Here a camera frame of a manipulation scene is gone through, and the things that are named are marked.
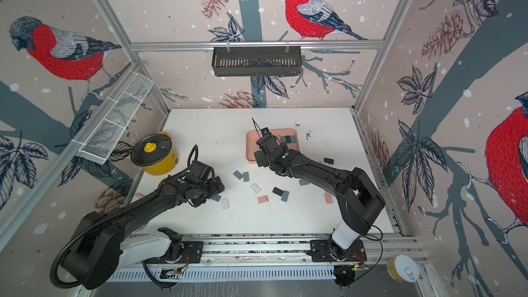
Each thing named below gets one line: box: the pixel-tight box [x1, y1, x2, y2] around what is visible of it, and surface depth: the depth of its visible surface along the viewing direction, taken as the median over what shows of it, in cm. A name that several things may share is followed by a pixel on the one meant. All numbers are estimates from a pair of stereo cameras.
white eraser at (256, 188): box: [250, 182, 262, 195], surface depth 92 cm
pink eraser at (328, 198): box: [324, 192, 334, 205], surface depth 89 cm
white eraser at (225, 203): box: [221, 198, 231, 211], surface depth 87 cm
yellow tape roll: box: [386, 254, 420, 284], surface depth 68 cm
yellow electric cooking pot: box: [130, 131, 179, 176], surface depth 93 cm
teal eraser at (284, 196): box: [280, 190, 290, 203], surface depth 90 cm
